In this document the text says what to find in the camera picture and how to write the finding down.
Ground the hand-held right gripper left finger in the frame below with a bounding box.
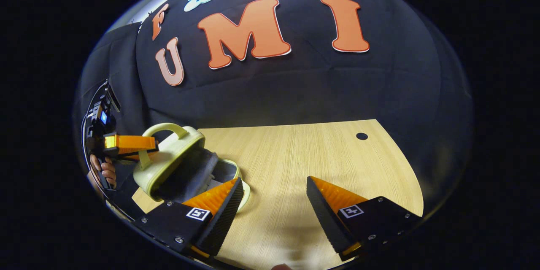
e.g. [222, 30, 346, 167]
[134, 177, 244, 259]

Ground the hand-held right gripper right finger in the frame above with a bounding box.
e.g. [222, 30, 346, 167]
[307, 176, 422, 262]

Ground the pale yellow suitcase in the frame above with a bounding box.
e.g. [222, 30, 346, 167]
[132, 123, 251, 213]

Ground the black backdrop cloth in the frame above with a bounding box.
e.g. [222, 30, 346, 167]
[74, 0, 474, 207]

